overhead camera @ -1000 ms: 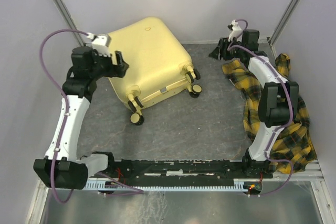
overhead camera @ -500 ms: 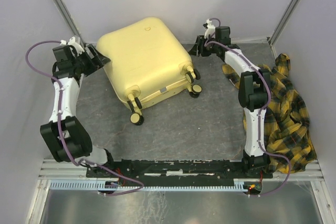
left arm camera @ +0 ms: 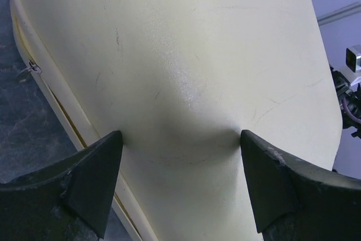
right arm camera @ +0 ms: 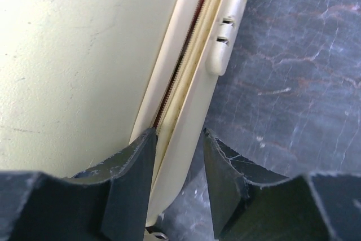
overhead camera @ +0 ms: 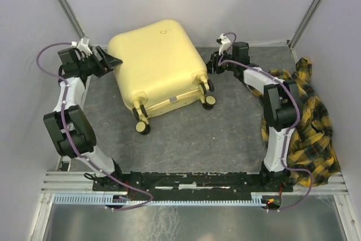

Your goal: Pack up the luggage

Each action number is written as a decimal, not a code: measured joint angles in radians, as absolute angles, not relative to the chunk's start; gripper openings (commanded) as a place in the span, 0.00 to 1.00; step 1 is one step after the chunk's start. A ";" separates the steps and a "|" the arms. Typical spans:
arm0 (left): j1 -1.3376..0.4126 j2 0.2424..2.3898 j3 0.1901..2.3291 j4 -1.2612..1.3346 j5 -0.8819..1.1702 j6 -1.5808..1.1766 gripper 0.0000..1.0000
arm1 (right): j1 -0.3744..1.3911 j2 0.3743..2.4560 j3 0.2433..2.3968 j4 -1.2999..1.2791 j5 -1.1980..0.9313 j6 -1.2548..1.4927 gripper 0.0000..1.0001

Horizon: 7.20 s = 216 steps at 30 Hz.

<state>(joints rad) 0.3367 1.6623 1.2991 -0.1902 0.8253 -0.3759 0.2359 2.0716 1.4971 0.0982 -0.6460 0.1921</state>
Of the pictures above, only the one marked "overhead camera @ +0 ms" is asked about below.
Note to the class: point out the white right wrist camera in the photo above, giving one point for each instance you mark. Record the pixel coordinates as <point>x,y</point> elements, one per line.
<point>224,43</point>

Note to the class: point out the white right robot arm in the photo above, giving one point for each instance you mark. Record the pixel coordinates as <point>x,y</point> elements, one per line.
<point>281,108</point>

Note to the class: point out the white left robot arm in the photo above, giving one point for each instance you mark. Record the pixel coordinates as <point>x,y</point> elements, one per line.
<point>67,125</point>

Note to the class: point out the yellow plaid shirt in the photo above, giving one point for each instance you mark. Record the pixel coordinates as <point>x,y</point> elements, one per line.
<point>311,145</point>

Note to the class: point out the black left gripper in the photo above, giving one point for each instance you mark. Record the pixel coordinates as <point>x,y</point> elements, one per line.
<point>109,62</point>

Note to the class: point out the left aluminium frame post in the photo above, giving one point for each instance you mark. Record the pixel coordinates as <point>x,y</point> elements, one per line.
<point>72,18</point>

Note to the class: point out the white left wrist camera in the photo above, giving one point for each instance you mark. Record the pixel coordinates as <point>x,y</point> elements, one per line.
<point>83,46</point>

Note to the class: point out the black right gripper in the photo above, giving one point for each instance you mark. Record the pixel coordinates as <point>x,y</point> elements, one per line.
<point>212,64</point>

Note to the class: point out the blue slotted cable duct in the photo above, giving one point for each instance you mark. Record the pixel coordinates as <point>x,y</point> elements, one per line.
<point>110,200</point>

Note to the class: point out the right aluminium frame post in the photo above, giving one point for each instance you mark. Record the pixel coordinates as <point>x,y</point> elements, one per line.
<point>310,12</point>

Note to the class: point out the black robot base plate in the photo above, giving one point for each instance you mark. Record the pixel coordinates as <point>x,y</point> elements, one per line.
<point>187,186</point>

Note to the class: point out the aluminium frame post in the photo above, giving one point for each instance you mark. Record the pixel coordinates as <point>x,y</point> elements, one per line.
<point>310,12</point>
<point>72,18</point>

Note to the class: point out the yellow suitcase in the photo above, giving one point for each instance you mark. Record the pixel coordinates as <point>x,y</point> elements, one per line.
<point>161,71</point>

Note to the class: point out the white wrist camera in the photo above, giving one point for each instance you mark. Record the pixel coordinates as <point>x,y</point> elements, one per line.
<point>83,46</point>
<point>224,43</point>

